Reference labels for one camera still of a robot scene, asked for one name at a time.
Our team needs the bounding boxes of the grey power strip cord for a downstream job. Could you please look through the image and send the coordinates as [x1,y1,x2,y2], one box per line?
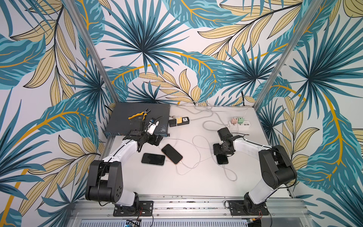
[178,103,236,131]

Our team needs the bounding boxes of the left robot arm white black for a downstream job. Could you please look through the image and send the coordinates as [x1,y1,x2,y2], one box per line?
[85,132,163,208]

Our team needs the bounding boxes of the green charger plug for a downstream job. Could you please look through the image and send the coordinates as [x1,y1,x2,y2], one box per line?
[237,117,244,124]

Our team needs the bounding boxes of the pink charger plug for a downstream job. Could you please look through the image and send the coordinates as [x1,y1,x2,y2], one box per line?
[231,117,238,124]

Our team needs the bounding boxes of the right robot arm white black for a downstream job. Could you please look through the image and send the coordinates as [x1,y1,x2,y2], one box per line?
[213,127,297,207]

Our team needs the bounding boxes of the white power strip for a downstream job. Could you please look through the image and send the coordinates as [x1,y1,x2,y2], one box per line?
[228,121,251,131]

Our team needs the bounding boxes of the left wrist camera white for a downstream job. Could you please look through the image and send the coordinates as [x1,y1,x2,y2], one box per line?
[145,118,159,135]

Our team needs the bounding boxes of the pink case phone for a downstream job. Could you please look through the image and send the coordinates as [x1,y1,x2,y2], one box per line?
[161,144,183,164]

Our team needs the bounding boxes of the dark grey network switch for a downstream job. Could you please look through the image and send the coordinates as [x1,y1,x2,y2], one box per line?
[105,103,170,137]

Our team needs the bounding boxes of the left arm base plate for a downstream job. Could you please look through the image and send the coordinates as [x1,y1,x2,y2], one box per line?
[113,201,154,217]

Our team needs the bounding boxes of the yellow black pliers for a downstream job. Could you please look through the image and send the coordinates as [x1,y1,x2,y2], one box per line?
[128,108,151,127]

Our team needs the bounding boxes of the aluminium rail frame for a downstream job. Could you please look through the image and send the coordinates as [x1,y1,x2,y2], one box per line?
[67,195,314,227]

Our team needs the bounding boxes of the black phone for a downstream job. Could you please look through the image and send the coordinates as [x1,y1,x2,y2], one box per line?
[216,155,229,165]
[141,153,165,166]

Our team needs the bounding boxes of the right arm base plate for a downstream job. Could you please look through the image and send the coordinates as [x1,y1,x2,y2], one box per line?
[226,200,269,216]

